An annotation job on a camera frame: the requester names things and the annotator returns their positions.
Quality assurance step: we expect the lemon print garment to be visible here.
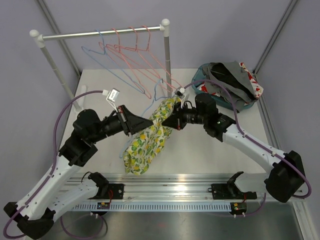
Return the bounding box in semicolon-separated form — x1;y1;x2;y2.
120;97;181;175

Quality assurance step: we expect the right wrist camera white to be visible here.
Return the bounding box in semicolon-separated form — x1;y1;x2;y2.
174;87;190;106

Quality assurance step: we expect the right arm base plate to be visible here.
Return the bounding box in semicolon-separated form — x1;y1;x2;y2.
207;183;257;200

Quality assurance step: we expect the teal plastic bin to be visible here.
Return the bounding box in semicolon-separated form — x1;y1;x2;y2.
191;63;257;110

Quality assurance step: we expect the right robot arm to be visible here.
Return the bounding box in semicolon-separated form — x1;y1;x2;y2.
162;93;307;203

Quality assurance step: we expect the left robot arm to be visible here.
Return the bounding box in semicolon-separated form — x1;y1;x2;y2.
3;105;153;240

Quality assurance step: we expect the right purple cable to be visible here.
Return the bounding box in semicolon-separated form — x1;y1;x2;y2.
183;79;313;217

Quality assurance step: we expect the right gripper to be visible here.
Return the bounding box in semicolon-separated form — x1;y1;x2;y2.
163;101;208;131

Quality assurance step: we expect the grey garment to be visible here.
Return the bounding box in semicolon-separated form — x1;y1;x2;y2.
202;61;257;112

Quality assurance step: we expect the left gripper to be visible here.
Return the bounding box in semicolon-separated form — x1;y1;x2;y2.
89;104;154;144

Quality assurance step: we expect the slotted cable duct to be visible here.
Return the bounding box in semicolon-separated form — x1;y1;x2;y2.
71;202;231;212

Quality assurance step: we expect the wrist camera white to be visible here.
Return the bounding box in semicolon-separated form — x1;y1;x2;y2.
174;87;190;106
102;88;120;112

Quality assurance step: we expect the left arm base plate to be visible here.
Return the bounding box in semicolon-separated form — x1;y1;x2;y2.
99;183;125;200

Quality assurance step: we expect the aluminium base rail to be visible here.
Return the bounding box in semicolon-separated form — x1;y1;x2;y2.
59;172;266;201

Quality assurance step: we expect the metal clothes rack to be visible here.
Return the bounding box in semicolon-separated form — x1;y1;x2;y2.
29;18;173;99

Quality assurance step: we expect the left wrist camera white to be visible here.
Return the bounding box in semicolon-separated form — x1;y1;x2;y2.
102;88;120;112

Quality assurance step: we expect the red floral white garment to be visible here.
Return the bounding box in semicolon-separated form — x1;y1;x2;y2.
199;62;265;101

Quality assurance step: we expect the pink hanger of dotted skirt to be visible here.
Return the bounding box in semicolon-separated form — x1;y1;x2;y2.
96;27;152;99

